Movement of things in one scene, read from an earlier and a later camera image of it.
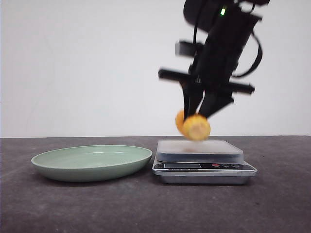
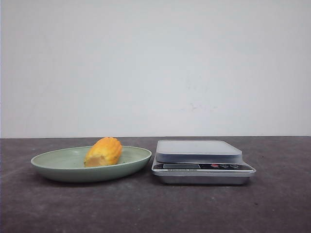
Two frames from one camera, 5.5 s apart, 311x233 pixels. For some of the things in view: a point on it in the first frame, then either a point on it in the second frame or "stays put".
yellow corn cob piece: (193, 127) to (106, 151)
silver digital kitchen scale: (212, 161) stays put
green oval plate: (90, 163) stays put
